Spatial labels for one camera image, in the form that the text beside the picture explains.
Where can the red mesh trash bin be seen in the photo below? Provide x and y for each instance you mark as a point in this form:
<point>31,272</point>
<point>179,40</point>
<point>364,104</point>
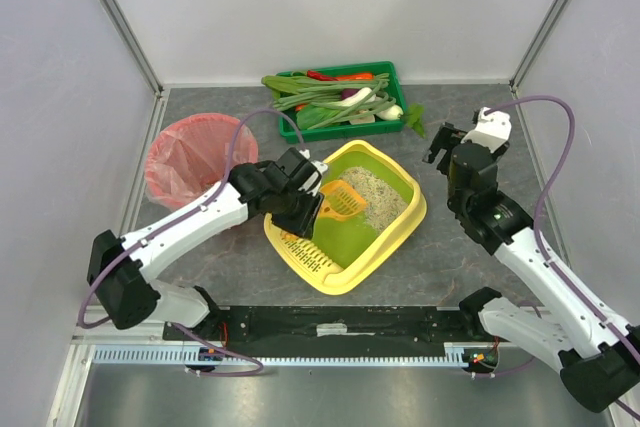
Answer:
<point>190,162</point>

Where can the green long beans bunch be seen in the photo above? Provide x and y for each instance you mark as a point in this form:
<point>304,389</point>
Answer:
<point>308,117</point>

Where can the green plastic crate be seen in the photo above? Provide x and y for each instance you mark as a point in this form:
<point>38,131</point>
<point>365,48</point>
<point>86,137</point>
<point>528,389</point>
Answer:
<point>289,130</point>

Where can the white radish with leaves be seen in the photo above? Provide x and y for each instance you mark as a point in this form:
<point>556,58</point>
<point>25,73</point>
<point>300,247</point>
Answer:
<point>412,118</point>

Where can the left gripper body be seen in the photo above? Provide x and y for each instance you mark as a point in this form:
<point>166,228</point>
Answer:
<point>298,214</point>

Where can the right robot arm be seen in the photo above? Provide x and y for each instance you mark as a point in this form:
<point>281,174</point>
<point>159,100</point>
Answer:
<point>590,346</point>

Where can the purple onion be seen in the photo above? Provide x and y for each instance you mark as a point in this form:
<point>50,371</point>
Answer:
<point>346,93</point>

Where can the orange litter scoop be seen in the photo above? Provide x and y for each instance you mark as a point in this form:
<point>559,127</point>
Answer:
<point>341,201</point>

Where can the white scallion stalk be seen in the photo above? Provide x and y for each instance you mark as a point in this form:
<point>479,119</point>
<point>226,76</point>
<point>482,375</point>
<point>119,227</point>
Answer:
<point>362,96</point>

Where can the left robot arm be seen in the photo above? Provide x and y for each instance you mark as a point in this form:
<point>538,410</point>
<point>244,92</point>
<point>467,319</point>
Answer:
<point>124,272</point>

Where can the cat litter pile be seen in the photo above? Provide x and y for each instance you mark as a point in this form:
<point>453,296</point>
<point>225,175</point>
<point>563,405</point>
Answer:
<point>384,204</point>

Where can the orange carrot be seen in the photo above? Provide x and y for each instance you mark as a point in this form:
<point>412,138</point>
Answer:
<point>362,76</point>

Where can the green leafy vegetable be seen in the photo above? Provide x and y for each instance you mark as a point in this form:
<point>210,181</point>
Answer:
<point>286,85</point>

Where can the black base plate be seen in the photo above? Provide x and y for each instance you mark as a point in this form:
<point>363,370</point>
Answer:
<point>239,325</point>

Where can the red chili pepper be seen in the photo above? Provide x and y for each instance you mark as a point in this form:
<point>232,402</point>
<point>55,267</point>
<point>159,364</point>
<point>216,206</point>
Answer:
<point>320,76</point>

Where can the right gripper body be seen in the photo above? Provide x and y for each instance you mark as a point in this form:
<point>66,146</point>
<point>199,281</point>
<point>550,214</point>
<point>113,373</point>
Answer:
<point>445,142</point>

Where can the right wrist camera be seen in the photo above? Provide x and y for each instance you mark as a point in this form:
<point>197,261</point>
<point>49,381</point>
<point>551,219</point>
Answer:
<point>492,130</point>

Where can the grey slotted cable duct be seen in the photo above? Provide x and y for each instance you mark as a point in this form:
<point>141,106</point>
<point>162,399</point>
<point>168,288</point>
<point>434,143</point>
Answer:
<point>195,355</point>

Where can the yellow green litter box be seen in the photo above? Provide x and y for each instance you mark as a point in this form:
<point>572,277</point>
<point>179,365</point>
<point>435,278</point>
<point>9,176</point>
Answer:
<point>340,255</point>

